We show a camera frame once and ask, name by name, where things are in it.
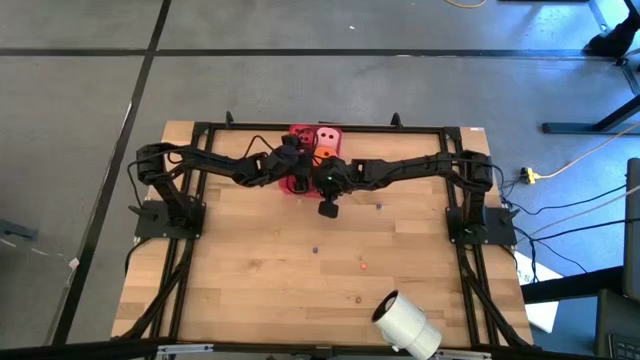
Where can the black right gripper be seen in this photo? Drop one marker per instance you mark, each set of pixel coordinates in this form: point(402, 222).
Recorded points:
point(332, 180)

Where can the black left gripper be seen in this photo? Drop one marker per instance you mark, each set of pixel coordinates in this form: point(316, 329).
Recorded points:
point(295, 165)

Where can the pink plastic bin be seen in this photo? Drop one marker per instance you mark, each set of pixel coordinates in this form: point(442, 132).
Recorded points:
point(284, 186)

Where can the large orange foam die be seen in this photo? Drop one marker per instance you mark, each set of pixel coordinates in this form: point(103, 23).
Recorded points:
point(317, 150)

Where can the large pink foam die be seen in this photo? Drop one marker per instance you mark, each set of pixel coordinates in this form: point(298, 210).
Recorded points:
point(327, 142)

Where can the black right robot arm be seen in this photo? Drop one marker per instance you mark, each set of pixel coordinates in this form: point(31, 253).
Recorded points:
point(410, 165)

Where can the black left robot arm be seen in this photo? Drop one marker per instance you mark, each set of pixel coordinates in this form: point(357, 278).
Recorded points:
point(210, 160)

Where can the white cylindrical lamp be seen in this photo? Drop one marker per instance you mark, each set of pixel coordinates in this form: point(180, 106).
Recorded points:
point(410, 325)

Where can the black desk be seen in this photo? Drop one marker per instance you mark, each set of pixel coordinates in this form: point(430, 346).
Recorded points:
point(575, 127)

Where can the white paper sheet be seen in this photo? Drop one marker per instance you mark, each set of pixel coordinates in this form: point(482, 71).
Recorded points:
point(542, 315)

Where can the black beam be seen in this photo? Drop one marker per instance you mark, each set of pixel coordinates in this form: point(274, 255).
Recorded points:
point(570, 287)

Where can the dark grey cabinet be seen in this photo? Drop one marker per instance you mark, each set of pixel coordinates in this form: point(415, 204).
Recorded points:
point(617, 320)

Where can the black aluminium table frame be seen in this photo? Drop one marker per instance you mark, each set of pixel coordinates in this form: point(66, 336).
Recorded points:
point(240, 128)

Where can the silver metal bracket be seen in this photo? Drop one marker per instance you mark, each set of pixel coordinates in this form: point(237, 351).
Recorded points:
point(462, 354)
point(185, 348)

